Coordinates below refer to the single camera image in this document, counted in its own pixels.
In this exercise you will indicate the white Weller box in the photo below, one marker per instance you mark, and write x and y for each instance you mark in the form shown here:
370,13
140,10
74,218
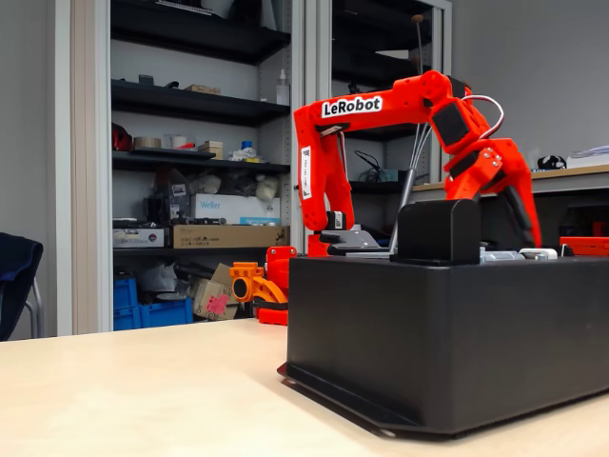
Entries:
214,207

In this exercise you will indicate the white crumpled cloth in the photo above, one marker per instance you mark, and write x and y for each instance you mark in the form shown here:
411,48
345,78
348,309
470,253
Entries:
243,154

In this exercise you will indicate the small flat cardboard box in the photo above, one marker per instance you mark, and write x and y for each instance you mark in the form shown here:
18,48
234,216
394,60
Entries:
202,89

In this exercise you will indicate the cardboard box pink label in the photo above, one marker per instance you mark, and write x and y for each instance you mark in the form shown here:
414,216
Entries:
204,297

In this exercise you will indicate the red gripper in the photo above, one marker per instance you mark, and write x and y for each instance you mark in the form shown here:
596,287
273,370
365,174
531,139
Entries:
480,177

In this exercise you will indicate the silver metal hinge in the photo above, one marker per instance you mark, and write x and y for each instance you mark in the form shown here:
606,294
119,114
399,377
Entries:
499,256

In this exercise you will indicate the white tape roll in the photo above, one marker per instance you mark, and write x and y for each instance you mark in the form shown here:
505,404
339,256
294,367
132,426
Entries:
180,142

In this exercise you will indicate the black task board box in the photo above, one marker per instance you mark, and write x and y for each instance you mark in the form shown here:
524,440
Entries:
428,333

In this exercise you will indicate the dark grey small box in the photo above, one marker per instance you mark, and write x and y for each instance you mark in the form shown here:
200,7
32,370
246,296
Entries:
146,80

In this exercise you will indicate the black screwed bracket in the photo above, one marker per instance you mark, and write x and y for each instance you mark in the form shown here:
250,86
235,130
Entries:
352,238

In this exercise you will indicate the red rounded object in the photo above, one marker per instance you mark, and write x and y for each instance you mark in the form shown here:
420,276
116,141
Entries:
121,138

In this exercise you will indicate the blue plastic crate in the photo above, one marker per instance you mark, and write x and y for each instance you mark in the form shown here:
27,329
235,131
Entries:
162,314

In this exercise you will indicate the black bag with label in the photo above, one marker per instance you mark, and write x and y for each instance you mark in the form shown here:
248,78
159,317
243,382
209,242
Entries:
166,190

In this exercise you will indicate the grey metal shelf cabinet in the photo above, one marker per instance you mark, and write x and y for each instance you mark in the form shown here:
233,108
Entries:
85,166
446,43

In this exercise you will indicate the black rounded holder block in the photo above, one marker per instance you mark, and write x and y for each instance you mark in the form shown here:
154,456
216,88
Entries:
438,228

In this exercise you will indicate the wood top desk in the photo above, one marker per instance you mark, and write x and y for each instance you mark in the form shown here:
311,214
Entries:
580,178

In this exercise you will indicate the small wooden box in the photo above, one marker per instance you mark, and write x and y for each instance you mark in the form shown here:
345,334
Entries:
210,148

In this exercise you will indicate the metal stems with brown knobs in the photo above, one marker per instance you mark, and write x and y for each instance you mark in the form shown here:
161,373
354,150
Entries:
408,190

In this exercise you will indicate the dark blue chair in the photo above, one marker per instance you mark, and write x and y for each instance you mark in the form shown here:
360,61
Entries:
16,271

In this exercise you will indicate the red clamp block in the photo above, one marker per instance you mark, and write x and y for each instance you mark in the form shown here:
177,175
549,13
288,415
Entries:
273,316

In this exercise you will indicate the clear plastic bottle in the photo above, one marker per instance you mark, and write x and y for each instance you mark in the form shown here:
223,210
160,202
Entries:
282,90

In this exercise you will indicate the brown tape roll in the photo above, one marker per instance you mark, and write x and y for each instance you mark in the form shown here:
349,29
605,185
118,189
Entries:
147,142

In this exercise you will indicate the metal chair frame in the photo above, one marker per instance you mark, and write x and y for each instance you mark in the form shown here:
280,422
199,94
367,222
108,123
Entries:
37,304

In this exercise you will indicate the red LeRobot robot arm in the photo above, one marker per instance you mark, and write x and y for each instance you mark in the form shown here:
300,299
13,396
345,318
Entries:
404,97

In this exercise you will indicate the long brown cardboard box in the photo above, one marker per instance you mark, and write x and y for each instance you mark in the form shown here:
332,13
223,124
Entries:
209,236

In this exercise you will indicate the white plastic bag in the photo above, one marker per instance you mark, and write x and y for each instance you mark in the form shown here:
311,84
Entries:
266,186

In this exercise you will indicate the black white headset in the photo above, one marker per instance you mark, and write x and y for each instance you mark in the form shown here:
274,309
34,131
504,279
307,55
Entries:
552,163

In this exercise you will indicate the grey hinged door plate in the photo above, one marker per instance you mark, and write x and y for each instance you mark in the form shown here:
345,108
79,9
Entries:
366,255

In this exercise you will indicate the orange table clamp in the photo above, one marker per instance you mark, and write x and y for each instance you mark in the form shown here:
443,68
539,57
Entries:
259,282

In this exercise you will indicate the white printed flat box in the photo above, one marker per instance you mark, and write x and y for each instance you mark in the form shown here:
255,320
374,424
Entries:
138,238

